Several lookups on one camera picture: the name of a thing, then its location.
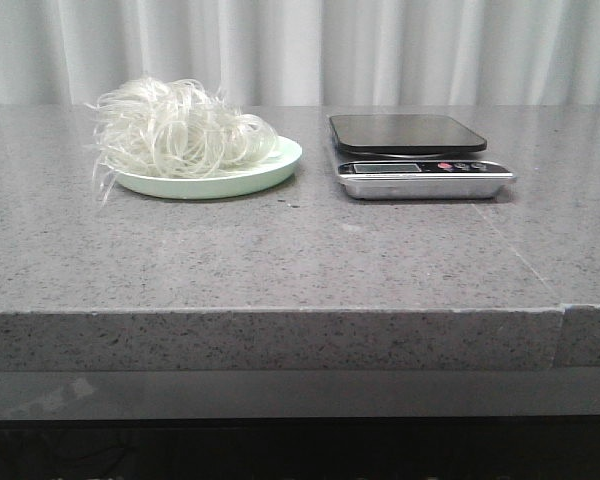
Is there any white vermicelli noodle bundle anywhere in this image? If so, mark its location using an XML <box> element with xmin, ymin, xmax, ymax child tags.
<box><xmin>91</xmin><ymin>77</ymin><xmax>279</xmax><ymax>202</ymax></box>

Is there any light green round plate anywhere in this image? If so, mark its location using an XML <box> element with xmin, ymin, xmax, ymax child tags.
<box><xmin>116</xmin><ymin>136</ymin><xmax>303</xmax><ymax>200</ymax></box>

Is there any black silver kitchen scale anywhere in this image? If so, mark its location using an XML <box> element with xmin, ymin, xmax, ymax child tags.
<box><xmin>329</xmin><ymin>114</ymin><xmax>515</xmax><ymax>200</ymax></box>

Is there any white pleated curtain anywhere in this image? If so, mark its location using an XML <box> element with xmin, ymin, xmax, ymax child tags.
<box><xmin>0</xmin><ymin>1</ymin><xmax>600</xmax><ymax>106</ymax></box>

